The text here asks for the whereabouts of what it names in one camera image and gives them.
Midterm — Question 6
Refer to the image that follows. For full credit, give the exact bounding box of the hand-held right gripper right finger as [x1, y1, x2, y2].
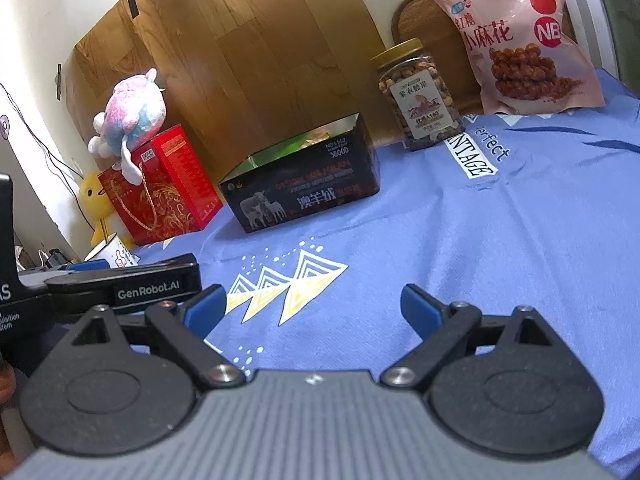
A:
[378, 284, 596, 390]

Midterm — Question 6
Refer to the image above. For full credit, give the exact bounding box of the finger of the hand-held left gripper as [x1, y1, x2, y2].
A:
[65, 258, 111, 273]

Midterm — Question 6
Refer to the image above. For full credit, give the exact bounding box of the blue printed bedsheet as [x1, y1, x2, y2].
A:
[10, 67, 640, 476]

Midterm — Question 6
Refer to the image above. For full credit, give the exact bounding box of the clear nut jar gold lid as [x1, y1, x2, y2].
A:
[370, 37, 468, 153]

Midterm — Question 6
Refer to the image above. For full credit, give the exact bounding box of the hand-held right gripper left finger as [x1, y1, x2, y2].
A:
[30, 284, 247, 390]

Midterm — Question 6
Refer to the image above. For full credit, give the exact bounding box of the large pink snack bag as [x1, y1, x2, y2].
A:
[429, 0, 608, 116]

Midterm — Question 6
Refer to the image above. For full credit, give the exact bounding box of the wood grain board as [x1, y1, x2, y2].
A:
[60, 0, 401, 196]

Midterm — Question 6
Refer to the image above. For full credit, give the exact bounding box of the black cardboard box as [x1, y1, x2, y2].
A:
[218, 112, 382, 234]

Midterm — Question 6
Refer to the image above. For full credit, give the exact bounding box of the yellow duck toy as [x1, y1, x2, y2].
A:
[79, 170, 136, 250]

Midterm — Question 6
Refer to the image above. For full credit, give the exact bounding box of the white window frame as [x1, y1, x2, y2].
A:
[565, 0, 640, 98]

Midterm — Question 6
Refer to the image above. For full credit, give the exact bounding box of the pastel plush toy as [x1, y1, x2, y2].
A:
[87, 67, 167, 183]

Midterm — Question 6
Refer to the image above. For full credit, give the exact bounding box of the red gift box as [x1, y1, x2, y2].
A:
[97, 125, 224, 247]

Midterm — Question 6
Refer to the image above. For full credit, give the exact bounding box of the white enamel mug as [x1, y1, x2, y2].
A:
[84, 235, 140, 268]

